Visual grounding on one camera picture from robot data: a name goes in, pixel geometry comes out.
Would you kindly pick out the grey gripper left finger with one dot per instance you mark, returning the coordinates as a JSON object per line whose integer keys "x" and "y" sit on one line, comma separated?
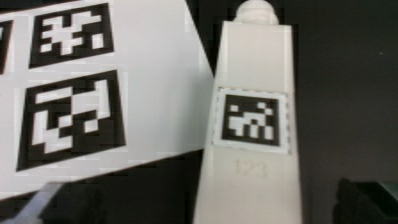
{"x": 65, "y": 204}

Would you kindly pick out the white fiducial marker sheet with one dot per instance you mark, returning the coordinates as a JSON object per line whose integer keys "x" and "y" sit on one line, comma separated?
{"x": 106, "y": 84}

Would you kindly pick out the white desk leg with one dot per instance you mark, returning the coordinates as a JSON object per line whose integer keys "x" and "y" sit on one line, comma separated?
{"x": 250, "y": 185}

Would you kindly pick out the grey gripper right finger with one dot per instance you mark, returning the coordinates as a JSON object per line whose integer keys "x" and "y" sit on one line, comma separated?
{"x": 367, "y": 203}

